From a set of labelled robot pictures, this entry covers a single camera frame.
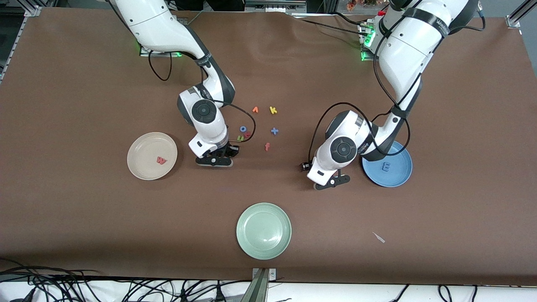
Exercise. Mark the blue foam letter E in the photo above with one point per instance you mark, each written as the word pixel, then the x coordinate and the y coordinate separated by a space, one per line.
pixel 384 167

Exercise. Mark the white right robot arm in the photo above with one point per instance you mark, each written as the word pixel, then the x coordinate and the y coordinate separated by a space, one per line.
pixel 155 25

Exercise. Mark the pink foam letter w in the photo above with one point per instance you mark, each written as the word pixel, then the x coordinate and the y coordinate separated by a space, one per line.
pixel 161 160

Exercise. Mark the aluminium frame extrusion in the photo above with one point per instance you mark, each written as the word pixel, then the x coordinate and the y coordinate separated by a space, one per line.
pixel 18 40
pixel 514 20

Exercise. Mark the blue plate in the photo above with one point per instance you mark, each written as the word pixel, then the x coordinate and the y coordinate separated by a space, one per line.
pixel 394 176

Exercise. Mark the beige brown plate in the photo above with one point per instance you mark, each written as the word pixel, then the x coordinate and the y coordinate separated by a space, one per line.
pixel 147 151

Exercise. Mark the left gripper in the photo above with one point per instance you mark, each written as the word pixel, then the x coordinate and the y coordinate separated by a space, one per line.
pixel 305 166

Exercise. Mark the small white paper scrap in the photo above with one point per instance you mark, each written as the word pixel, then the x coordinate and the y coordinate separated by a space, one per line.
pixel 379 237

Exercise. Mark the silver metal rail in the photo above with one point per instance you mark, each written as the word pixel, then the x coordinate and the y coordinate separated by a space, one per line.
pixel 319 15

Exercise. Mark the pale green plate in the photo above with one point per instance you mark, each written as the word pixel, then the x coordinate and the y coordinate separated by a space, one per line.
pixel 263 230

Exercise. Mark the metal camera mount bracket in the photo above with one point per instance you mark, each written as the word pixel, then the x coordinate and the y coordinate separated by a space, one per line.
pixel 260 289

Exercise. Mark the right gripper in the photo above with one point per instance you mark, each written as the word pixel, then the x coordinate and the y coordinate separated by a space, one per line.
pixel 232 149

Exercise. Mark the person in black clothing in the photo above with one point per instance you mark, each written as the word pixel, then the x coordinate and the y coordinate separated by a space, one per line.
pixel 224 5

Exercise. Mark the pink orange decoration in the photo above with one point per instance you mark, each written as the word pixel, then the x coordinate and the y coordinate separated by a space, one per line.
pixel 361 4

